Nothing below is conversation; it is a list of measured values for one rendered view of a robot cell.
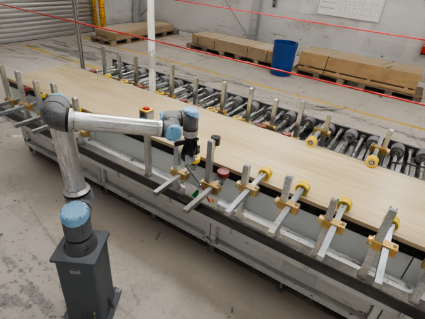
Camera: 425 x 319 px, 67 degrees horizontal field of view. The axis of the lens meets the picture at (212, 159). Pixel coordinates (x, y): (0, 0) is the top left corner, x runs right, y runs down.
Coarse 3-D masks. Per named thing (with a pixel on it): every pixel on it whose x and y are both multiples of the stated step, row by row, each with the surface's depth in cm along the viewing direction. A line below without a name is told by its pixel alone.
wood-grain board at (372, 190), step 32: (96, 96) 303; (128, 96) 310; (160, 96) 316; (224, 128) 266; (256, 128) 270; (224, 160) 223; (256, 160) 226; (288, 160) 230; (320, 160) 233; (352, 160) 237; (320, 192) 199; (352, 192) 202; (384, 192) 205; (416, 192) 208; (416, 224) 181
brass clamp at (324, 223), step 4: (320, 216) 169; (324, 216) 169; (320, 220) 169; (324, 220) 167; (332, 220) 167; (336, 220) 167; (324, 224) 168; (328, 224) 167; (332, 224) 166; (336, 224) 165; (340, 224) 165; (328, 228) 168; (336, 228) 165; (340, 228) 164; (344, 228) 163; (336, 232) 166; (340, 232) 165
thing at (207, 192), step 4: (216, 180) 209; (220, 180) 209; (224, 180) 213; (208, 188) 201; (212, 188) 202; (204, 192) 197; (208, 192) 198; (200, 196) 193; (204, 196) 195; (192, 200) 190; (196, 200) 190; (200, 200) 192; (188, 204) 186; (192, 204) 186; (196, 204) 189; (184, 208) 183; (188, 208) 183; (192, 208) 187; (184, 212) 184; (188, 212) 184
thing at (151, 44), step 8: (152, 0) 287; (152, 8) 291; (152, 16) 294; (152, 24) 298; (152, 32) 301; (152, 48) 308; (152, 56) 312; (152, 64) 316; (152, 72) 320; (152, 80) 324; (152, 88) 328
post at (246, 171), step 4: (248, 164) 183; (244, 168) 183; (248, 168) 181; (244, 172) 184; (248, 172) 183; (244, 176) 185; (248, 176) 185; (244, 180) 186; (248, 180) 188; (244, 184) 188; (240, 192) 192; (244, 200) 195; (240, 204) 196; (244, 204) 198; (240, 208) 197; (236, 212) 201; (240, 212) 198; (240, 216) 200
